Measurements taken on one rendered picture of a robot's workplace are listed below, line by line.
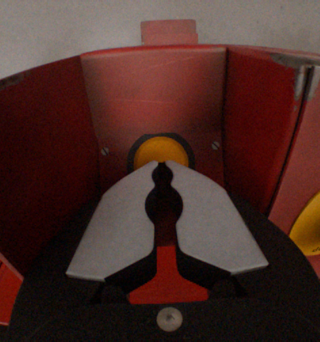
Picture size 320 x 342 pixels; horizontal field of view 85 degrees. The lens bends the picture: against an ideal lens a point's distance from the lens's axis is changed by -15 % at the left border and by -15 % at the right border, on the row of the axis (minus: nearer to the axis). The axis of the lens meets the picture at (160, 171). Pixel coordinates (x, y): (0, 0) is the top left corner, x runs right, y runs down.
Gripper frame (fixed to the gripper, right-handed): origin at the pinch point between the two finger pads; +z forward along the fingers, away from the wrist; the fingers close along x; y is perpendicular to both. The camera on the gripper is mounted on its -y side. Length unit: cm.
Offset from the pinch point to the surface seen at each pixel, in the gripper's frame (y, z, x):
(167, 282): 26.2, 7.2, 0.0
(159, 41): -12, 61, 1
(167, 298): 26.5, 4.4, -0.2
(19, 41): -21, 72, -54
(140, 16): -22, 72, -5
